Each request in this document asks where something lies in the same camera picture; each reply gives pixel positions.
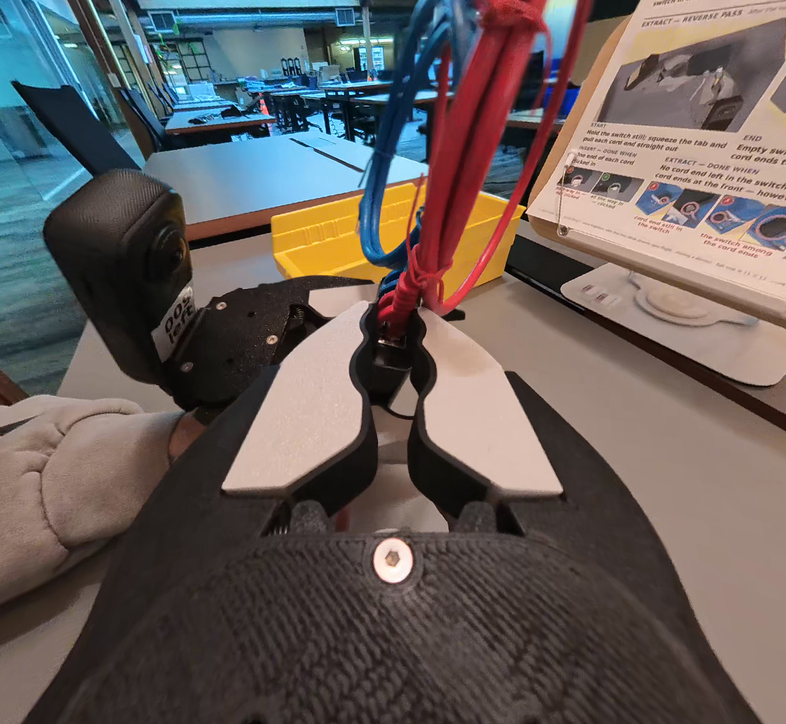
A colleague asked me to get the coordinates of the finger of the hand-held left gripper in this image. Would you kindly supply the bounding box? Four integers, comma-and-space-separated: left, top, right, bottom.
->
307, 282, 465, 325

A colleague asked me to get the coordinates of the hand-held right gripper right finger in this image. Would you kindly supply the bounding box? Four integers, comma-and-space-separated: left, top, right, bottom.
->
407, 309, 565, 499

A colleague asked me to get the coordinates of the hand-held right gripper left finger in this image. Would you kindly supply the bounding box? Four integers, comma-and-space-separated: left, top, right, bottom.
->
222, 300, 378, 498

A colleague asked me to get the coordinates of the yellow plastic bin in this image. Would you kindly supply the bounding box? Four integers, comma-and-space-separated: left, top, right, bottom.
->
270, 183, 528, 286

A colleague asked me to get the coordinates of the black ethernet splitter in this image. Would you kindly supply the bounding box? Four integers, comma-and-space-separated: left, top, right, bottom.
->
368, 331, 412, 406

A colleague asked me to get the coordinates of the blue ethernet cable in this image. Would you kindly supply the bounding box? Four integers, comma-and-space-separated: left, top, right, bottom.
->
358, 0, 477, 301

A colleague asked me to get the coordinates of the red cable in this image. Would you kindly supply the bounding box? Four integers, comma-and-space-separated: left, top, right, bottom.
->
376, 0, 605, 338

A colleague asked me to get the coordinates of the person's left forearm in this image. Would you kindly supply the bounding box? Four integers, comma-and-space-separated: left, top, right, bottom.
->
0, 395, 185, 605

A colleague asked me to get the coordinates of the person's left hand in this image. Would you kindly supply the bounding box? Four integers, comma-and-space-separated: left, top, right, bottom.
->
169, 411, 206, 462

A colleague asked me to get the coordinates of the black office chair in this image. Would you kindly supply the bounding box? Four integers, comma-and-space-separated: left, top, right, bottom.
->
11, 81, 143, 175

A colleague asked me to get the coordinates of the grey table with wooden edge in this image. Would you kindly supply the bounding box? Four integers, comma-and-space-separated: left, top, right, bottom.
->
142, 133, 431, 243

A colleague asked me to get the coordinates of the white stand base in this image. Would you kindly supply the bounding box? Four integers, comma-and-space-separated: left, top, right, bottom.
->
560, 262, 786, 387

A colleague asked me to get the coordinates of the instruction sheet on stand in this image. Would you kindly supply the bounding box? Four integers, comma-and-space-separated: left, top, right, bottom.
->
527, 15, 786, 329

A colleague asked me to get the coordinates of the blue plastic bin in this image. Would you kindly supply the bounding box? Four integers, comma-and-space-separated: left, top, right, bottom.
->
540, 81, 583, 118

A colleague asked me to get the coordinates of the printed instruction sheet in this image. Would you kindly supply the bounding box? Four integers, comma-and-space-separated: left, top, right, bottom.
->
527, 0, 786, 301

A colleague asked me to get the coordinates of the rounded cardboard panel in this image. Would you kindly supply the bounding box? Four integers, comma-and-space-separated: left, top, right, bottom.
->
580, 15, 636, 89

